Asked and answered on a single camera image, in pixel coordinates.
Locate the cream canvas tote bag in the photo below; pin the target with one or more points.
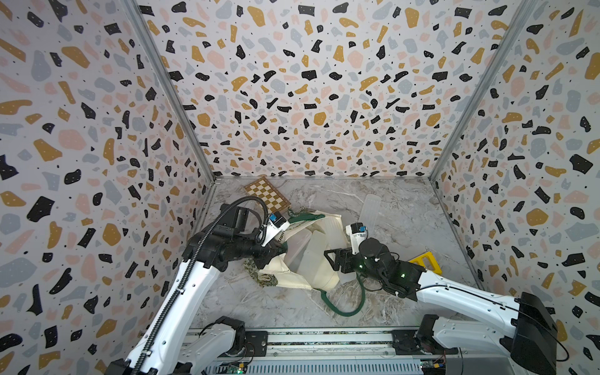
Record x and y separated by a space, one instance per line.
313 220

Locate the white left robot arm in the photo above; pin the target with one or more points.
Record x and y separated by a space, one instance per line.
162 350

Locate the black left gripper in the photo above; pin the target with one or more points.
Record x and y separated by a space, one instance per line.
270 251

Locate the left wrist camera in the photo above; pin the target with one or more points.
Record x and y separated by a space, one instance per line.
274 228

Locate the wooden chess board box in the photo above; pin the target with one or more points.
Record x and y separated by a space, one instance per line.
262 188

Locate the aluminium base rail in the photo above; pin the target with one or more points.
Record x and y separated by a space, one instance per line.
354 350

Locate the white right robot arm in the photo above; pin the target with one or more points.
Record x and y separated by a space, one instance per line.
518 327

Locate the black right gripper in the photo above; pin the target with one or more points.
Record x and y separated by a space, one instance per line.
342 253

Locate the aluminium corner post left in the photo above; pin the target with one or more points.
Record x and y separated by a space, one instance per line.
134 14

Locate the yellow triangular plastic piece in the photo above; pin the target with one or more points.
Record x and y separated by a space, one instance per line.
428 261

